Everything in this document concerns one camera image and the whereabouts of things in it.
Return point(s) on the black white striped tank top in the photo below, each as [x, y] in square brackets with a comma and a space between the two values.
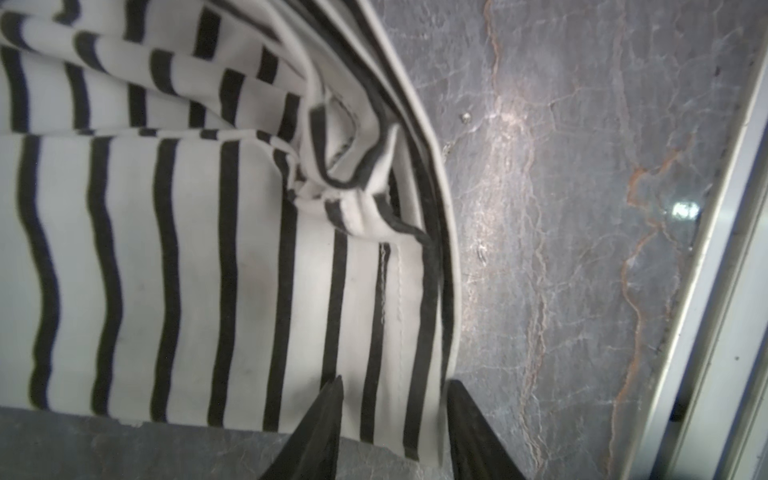
[211, 209]

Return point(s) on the aluminium frame rail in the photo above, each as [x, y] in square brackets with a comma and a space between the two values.
[706, 417]

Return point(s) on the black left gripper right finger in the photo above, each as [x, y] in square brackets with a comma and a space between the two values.
[476, 451]

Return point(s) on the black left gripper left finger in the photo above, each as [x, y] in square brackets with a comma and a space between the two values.
[311, 451]

